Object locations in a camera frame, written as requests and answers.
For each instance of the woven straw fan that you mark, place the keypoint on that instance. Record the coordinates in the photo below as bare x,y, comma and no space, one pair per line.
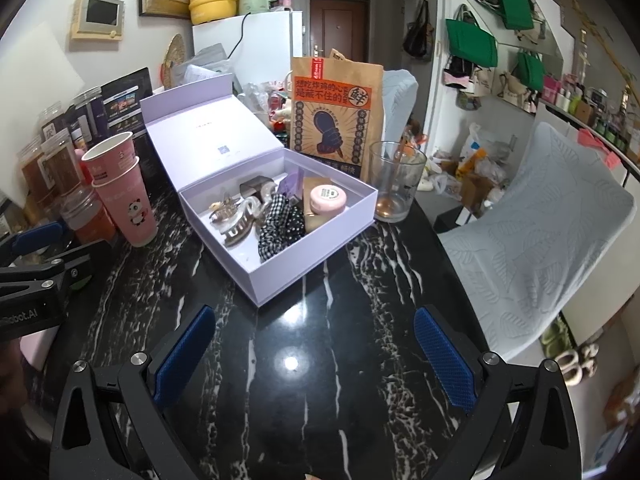
172,60

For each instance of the grey translucent hair clip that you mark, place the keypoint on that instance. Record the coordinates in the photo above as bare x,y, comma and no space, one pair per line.
252,187

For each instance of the copper stirring spoon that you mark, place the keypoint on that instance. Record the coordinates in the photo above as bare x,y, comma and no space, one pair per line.
395,175

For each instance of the clear jar orange contents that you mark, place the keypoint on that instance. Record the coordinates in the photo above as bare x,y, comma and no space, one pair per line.
90,220

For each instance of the red container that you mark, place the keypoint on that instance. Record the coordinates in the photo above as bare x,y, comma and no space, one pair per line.
82,162

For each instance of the pink panda paper cup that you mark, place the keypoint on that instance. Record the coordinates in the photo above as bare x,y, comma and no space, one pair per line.
130,205

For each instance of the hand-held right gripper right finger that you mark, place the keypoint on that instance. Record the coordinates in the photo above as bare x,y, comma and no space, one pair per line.
445,360

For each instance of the black printed brochure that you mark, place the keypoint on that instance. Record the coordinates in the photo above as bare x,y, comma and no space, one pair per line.
127,100

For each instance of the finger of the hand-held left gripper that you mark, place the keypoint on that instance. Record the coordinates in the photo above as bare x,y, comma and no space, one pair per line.
45,277
37,237

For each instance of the green slippers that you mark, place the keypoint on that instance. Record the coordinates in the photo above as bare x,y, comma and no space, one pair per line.
555,337

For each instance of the pink round tin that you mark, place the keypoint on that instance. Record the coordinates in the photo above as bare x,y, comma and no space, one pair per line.
327,199

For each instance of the brown door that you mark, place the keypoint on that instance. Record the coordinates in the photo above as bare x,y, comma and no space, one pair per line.
340,30

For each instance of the row of shelf bottles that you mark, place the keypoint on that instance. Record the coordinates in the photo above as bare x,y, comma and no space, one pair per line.
590,110

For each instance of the grey plastic mailer bag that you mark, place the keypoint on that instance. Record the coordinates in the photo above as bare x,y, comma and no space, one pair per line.
207,65

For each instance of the black white checkered scrunchie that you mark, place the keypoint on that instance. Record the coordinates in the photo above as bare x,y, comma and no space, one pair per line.
272,230

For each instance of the dark hanging bag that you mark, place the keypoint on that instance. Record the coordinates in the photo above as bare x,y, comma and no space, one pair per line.
417,35

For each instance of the pile of plastic bags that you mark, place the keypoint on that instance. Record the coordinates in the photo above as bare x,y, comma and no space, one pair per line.
475,165

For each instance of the green tote bag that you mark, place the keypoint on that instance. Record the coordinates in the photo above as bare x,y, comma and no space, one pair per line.
470,42
531,70

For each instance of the white fridge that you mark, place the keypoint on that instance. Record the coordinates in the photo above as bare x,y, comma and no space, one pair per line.
265,45

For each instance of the lavender gift box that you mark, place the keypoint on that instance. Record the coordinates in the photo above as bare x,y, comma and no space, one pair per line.
200,130

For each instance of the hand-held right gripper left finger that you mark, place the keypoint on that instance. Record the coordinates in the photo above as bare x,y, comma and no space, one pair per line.
182,360

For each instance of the clear jar brown contents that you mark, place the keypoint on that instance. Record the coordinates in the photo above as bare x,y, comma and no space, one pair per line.
62,160
32,170

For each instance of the purple box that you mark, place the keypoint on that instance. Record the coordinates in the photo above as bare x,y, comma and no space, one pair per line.
292,187

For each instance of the beige slippers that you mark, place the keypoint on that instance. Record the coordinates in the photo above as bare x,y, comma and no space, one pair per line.
575,362

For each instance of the yellow cooking pot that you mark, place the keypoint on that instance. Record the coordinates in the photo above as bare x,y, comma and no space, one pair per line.
215,2

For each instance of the beige wall control panel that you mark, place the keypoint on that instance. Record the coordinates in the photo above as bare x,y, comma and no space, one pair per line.
97,15

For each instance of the clear glass cup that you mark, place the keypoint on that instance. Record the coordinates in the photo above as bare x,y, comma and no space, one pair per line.
397,195

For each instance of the beige hair claw clip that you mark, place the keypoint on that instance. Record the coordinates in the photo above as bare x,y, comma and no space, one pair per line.
240,225

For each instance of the printed brown paper bag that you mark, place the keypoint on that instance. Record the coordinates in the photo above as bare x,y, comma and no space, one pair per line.
335,120

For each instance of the gold rectangular case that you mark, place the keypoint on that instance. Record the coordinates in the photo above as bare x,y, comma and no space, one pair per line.
315,222

